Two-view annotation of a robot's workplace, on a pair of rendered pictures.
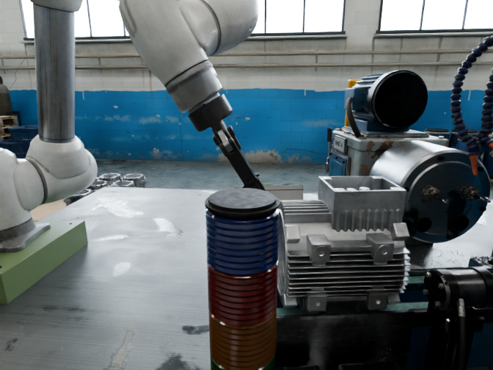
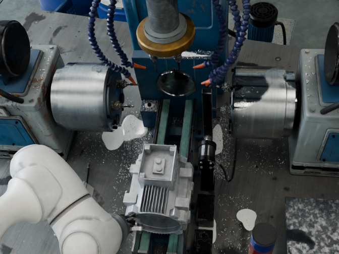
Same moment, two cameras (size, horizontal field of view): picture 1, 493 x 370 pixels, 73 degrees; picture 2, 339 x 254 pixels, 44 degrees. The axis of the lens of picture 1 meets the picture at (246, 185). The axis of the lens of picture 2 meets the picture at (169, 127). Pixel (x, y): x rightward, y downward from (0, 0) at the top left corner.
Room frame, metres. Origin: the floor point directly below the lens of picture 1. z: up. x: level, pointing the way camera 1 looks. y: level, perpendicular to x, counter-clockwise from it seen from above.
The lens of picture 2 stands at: (0.32, 0.40, 2.21)
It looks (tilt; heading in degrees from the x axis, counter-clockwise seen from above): 55 degrees down; 288
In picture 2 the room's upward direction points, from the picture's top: 9 degrees counter-clockwise
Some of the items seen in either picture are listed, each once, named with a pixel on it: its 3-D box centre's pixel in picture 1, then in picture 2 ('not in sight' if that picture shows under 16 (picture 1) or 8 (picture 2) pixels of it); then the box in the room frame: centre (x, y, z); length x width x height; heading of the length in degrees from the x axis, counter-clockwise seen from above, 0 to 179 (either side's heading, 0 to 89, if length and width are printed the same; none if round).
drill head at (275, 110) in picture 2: not in sight; (267, 103); (0.26, -0.54, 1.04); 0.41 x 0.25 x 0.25; 4
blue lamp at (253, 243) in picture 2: (242, 232); (263, 238); (0.25, 0.00, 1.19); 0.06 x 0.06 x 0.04
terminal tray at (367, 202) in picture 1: (357, 202); (158, 167); (0.57, -0.20, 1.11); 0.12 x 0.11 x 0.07; 93
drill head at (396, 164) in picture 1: (413, 183); (76, 96); (0.94, -0.49, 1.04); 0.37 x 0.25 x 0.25; 4
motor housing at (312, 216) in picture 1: (331, 250); (160, 193); (0.56, -0.16, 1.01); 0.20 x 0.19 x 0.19; 93
